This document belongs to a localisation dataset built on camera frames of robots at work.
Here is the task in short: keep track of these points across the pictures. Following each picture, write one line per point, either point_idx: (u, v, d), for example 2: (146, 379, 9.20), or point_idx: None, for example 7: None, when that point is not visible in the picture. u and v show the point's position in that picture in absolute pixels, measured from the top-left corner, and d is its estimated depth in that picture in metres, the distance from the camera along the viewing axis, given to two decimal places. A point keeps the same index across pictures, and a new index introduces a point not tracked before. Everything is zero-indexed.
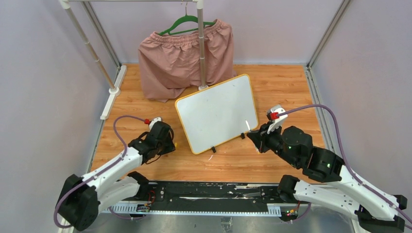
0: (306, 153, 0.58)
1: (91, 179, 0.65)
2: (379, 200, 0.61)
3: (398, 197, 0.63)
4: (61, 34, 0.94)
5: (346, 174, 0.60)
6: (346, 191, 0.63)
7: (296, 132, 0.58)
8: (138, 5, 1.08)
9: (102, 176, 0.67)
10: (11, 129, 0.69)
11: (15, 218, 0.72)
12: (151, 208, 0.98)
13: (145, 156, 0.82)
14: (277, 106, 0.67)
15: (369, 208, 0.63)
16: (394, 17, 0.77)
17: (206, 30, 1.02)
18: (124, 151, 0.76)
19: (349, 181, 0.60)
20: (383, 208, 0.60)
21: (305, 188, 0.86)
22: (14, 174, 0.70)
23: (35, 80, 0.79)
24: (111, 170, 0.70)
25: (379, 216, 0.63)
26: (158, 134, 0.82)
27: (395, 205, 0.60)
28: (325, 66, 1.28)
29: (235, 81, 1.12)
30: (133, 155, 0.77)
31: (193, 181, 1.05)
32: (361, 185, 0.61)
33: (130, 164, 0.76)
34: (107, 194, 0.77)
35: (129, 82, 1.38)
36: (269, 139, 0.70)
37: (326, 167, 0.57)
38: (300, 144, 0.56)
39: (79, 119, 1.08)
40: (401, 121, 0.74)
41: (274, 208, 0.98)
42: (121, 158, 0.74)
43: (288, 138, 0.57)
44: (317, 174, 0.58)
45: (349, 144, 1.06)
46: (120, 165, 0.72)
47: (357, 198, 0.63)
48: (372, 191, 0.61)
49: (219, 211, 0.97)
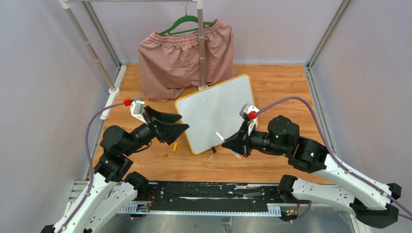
0: (292, 142, 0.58)
1: (60, 231, 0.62)
2: (369, 188, 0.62)
3: (391, 185, 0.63)
4: (61, 34, 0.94)
5: (331, 163, 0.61)
6: (335, 181, 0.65)
7: (283, 122, 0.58)
8: (138, 5, 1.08)
9: (70, 224, 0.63)
10: (12, 129, 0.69)
11: (16, 218, 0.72)
12: (151, 208, 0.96)
13: (119, 175, 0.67)
14: (248, 104, 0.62)
15: (361, 198, 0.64)
16: (394, 17, 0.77)
17: (206, 30, 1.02)
18: (89, 183, 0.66)
19: (335, 170, 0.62)
20: (373, 197, 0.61)
21: (302, 185, 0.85)
22: (15, 174, 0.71)
23: (35, 80, 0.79)
24: (79, 212, 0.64)
25: (370, 205, 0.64)
26: (109, 150, 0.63)
27: (386, 193, 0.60)
28: (325, 65, 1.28)
29: (235, 81, 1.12)
30: (100, 185, 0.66)
31: (192, 181, 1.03)
32: (348, 173, 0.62)
33: (102, 194, 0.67)
34: (100, 216, 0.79)
35: (129, 82, 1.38)
36: (251, 139, 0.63)
37: (310, 156, 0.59)
38: (287, 134, 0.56)
39: (79, 119, 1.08)
40: (401, 122, 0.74)
41: (274, 208, 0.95)
42: (87, 194, 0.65)
43: (275, 127, 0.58)
44: (302, 164, 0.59)
45: (349, 144, 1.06)
46: (87, 203, 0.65)
47: (347, 188, 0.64)
48: (359, 178, 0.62)
49: (219, 211, 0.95)
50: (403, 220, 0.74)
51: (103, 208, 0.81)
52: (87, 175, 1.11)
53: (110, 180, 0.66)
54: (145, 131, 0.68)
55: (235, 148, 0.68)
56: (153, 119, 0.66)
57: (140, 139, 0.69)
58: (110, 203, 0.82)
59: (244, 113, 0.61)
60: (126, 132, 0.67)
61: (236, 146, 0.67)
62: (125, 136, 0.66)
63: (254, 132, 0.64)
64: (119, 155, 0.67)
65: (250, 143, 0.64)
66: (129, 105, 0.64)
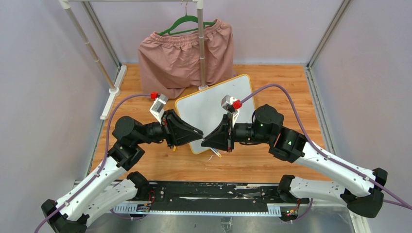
0: (275, 132, 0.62)
1: (62, 208, 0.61)
2: (351, 174, 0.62)
3: (375, 170, 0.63)
4: (61, 34, 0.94)
5: (309, 150, 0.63)
6: (318, 169, 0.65)
7: (269, 112, 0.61)
8: (138, 5, 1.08)
9: (74, 201, 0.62)
10: (12, 129, 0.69)
11: (15, 217, 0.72)
12: (151, 208, 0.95)
13: (129, 163, 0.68)
14: (224, 98, 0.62)
15: (346, 185, 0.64)
16: (394, 17, 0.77)
17: (206, 30, 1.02)
18: (101, 165, 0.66)
19: (313, 157, 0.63)
20: (355, 182, 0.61)
21: (299, 183, 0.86)
22: (15, 174, 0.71)
23: (35, 80, 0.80)
24: (85, 191, 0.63)
25: (356, 192, 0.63)
26: (120, 140, 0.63)
27: (368, 177, 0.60)
28: (325, 65, 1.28)
29: (234, 81, 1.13)
30: (110, 169, 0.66)
31: (193, 181, 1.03)
32: (327, 159, 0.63)
33: (110, 179, 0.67)
34: (100, 205, 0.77)
35: (129, 82, 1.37)
36: (235, 131, 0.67)
37: (288, 144, 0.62)
38: (272, 123, 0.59)
39: (79, 119, 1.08)
40: (401, 121, 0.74)
41: (274, 208, 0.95)
42: (96, 174, 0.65)
43: (261, 116, 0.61)
44: (282, 153, 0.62)
45: (348, 144, 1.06)
46: (94, 184, 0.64)
47: (330, 174, 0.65)
48: (339, 163, 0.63)
49: (219, 211, 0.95)
50: (403, 220, 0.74)
51: (105, 197, 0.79)
52: (87, 174, 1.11)
53: (121, 166, 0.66)
54: (158, 130, 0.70)
55: (217, 143, 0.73)
56: (168, 118, 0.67)
57: (151, 134, 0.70)
58: (111, 195, 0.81)
59: (228, 107, 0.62)
60: (139, 125, 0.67)
61: (217, 142, 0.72)
62: (136, 129, 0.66)
63: (235, 125, 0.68)
64: (131, 144, 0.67)
65: (235, 136, 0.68)
66: (153, 100, 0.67)
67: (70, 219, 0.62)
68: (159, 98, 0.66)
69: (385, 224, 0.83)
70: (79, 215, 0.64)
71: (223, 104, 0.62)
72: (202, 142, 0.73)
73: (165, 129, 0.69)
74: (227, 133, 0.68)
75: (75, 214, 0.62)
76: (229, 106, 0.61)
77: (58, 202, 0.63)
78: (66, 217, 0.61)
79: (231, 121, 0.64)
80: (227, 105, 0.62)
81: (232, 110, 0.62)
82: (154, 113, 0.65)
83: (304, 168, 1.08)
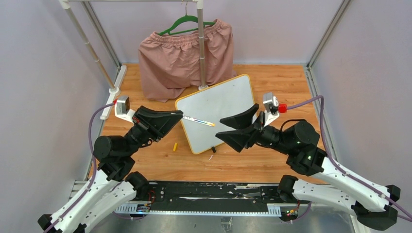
0: (306, 149, 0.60)
1: (56, 223, 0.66)
2: (367, 191, 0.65)
3: (389, 187, 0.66)
4: (61, 34, 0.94)
5: (328, 165, 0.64)
6: (334, 183, 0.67)
7: (307, 128, 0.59)
8: (138, 5, 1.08)
9: (67, 216, 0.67)
10: (12, 129, 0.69)
11: (15, 217, 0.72)
12: (151, 208, 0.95)
13: (120, 175, 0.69)
14: (271, 97, 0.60)
15: (360, 200, 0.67)
16: (394, 17, 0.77)
17: (206, 30, 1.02)
18: (92, 178, 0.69)
19: (333, 173, 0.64)
20: (371, 199, 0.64)
21: (303, 186, 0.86)
22: (14, 174, 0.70)
23: (34, 80, 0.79)
24: (77, 206, 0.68)
25: (370, 207, 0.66)
26: (102, 161, 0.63)
27: (384, 195, 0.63)
28: (325, 65, 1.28)
29: (235, 81, 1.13)
30: (100, 182, 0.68)
31: (192, 181, 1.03)
32: (345, 175, 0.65)
33: (102, 191, 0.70)
34: (96, 212, 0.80)
35: (129, 82, 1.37)
36: (263, 133, 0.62)
37: (308, 159, 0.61)
38: (310, 143, 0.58)
39: (79, 119, 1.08)
40: (401, 122, 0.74)
41: (274, 208, 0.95)
42: (87, 189, 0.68)
43: (301, 133, 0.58)
44: (302, 168, 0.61)
45: (348, 144, 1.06)
46: (87, 198, 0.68)
47: (346, 189, 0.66)
48: (357, 180, 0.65)
49: (219, 211, 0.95)
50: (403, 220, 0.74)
51: (101, 205, 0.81)
52: (87, 174, 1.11)
53: (111, 178, 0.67)
54: (136, 131, 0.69)
55: (232, 141, 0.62)
56: (138, 113, 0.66)
57: (137, 140, 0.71)
58: (108, 201, 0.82)
59: (271, 106, 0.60)
60: (113, 141, 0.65)
61: (234, 141, 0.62)
62: (115, 146, 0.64)
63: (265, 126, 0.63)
64: (117, 160, 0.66)
65: (259, 137, 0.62)
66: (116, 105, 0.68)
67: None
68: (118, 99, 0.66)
69: None
70: (74, 227, 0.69)
71: (267, 102, 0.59)
72: (218, 134, 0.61)
73: (141, 125, 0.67)
74: (251, 138, 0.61)
75: (69, 228, 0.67)
76: (272, 106, 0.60)
77: (53, 216, 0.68)
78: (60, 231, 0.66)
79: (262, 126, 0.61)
80: (270, 104, 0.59)
81: (272, 110, 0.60)
82: (120, 116, 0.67)
83: None
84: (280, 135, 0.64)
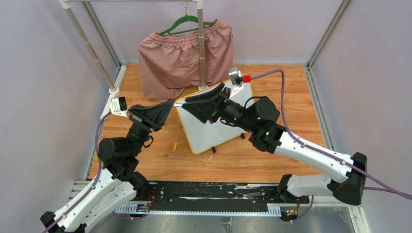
0: (266, 126, 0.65)
1: (60, 219, 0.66)
2: (328, 159, 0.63)
3: (354, 155, 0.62)
4: (61, 34, 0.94)
5: (286, 139, 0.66)
6: (298, 158, 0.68)
7: (269, 108, 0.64)
8: (138, 6, 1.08)
9: (71, 213, 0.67)
10: (11, 129, 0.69)
11: (15, 218, 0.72)
12: (151, 208, 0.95)
13: (125, 174, 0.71)
14: (235, 70, 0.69)
15: (326, 172, 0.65)
16: (394, 17, 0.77)
17: (206, 30, 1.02)
18: (96, 177, 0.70)
19: (290, 145, 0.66)
20: (332, 167, 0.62)
21: (294, 180, 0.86)
22: (14, 174, 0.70)
23: (35, 80, 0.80)
24: (80, 204, 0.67)
25: (337, 178, 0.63)
26: (106, 162, 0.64)
27: (344, 161, 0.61)
28: (325, 65, 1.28)
29: None
30: (105, 181, 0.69)
31: (192, 181, 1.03)
32: (303, 146, 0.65)
33: (106, 190, 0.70)
34: (97, 211, 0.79)
35: (129, 82, 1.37)
36: (226, 108, 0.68)
37: (266, 135, 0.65)
38: (270, 120, 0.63)
39: (79, 119, 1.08)
40: (401, 122, 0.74)
41: (274, 208, 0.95)
42: (91, 187, 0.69)
43: (261, 109, 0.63)
44: (262, 144, 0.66)
45: (348, 144, 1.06)
46: (90, 196, 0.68)
47: (309, 162, 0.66)
48: (314, 149, 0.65)
49: (219, 211, 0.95)
50: (403, 220, 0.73)
51: (102, 204, 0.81)
52: (87, 174, 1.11)
53: (116, 177, 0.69)
54: (138, 129, 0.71)
55: (198, 111, 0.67)
56: (132, 108, 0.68)
57: (136, 137, 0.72)
58: (109, 200, 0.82)
59: (236, 76, 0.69)
60: (117, 142, 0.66)
61: (198, 110, 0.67)
62: (119, 147, 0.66)
63: (229, 102, 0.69)
64: (122, 160, 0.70)
65: (223, 112, 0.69)
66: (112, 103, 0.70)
67: (68, 230, 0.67)
68: (113, 99, 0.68)
69: (384, 224, 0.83)
70: (77, 225, 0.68)
71: (232, 73, 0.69)
72: (184, 106, 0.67)
73: (134, 118, 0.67)
74: (218, 106, 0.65)
75: (72, 226, 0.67)
76: (237, 76, 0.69)
77: (56, 214, 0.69)
78: (63, 228, 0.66)
79: (227, 95, 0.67)
80: (235, 74, 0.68)
81: (238, 82, 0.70)
82: (117, 112, 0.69)
83: (304, 168, 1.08)
84: (244, 111, 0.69)
